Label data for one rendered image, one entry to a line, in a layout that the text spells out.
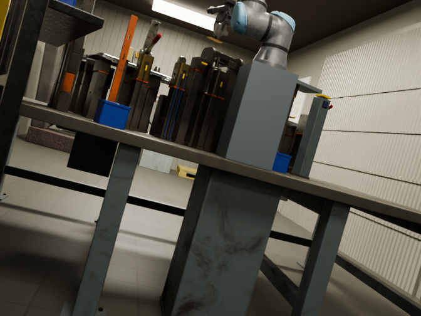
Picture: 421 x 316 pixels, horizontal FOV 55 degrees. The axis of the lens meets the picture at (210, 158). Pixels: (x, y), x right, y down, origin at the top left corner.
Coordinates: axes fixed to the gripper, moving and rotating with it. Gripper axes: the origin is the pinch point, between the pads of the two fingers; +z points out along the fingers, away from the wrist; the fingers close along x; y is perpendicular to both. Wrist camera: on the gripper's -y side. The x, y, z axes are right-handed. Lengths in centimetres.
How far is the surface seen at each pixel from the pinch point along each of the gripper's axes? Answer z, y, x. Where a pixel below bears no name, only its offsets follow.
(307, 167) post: 53, 55, -38
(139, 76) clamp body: 35, -40, -10
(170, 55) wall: -96, 282, 570
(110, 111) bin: 54, -60, -36
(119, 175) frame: 75, -57, -51
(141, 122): 54, -25, 6
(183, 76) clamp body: 28.0, -21.8, -15.9
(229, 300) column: 112, -6, -70
